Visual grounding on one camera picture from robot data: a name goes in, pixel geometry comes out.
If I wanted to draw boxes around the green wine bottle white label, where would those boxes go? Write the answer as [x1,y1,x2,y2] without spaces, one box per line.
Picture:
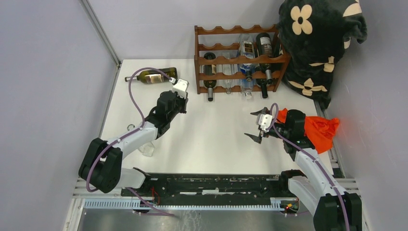
[255,64,268,99]

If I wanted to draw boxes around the orange cloth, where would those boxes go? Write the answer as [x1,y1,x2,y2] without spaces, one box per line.
[274,108,340,154]

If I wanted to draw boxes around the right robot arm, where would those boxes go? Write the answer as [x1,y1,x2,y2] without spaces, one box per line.
[249,103,363,231]

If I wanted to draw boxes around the green wine bottle front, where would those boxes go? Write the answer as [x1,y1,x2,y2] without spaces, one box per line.
[203,52,217,102]

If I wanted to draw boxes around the small clear glass bottle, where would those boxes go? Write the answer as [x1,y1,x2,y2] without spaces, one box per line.
[222,51,235,94]

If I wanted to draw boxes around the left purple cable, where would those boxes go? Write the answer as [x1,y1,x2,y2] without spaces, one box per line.
[85,67,176,217]

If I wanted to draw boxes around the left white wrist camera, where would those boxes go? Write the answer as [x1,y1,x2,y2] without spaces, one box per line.
[170,77,189,99]

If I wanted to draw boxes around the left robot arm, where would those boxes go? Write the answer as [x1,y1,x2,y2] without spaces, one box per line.
[78,90,188,196]

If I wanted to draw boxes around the blue square bottle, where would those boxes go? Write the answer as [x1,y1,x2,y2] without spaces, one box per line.
[237,48,255,99]

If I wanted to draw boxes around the black mounting rail base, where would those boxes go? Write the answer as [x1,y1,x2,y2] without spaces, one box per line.
[120,170,300,213]

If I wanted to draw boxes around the clear empty lying bottle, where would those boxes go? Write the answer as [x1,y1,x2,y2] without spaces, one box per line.
[127,124,155,157]

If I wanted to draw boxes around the brown wooden wine rack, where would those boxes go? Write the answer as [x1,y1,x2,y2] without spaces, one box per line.
[193,25,291,94]

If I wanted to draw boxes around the clear bottle black cap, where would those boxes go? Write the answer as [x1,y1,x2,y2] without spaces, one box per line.
[237,34,255,82]

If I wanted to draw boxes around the black floral blanket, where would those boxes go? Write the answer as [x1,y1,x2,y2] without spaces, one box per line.
[277,0,368,109]

